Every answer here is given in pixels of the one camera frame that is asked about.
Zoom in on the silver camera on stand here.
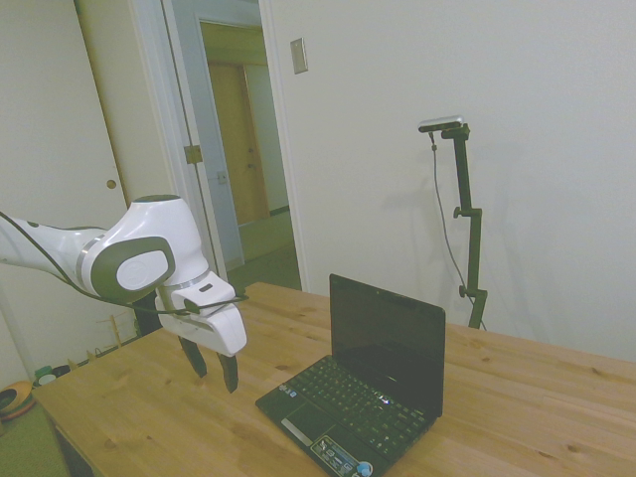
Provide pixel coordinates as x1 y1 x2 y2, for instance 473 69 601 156
417 115 467 134

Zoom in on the wooden hallway door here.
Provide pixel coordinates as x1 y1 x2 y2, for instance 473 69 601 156
207 60 271 226

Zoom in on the black articulated camera stand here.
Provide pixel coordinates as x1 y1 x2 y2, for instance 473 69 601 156
440 123 489 331

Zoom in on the metal wall switch plate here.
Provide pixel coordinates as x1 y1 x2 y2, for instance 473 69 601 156
289 37 308 76

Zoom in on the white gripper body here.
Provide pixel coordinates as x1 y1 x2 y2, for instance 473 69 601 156
154 281 248 358

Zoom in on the white closet door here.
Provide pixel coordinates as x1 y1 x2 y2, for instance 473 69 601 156
0 0 131 235

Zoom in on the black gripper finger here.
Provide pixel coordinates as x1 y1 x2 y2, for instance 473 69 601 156
216 351 240 395
177 334 209 380

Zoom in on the orange and green plate stack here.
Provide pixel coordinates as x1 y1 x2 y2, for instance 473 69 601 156
0 380 37 422

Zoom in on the white open door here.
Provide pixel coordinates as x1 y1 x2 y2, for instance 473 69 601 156
136 0 245 273

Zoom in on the black netbook laptop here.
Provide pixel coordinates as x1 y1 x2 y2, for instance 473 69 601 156
254 272 447 474

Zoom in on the wooden rack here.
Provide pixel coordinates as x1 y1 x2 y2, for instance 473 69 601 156
67 317 138 370

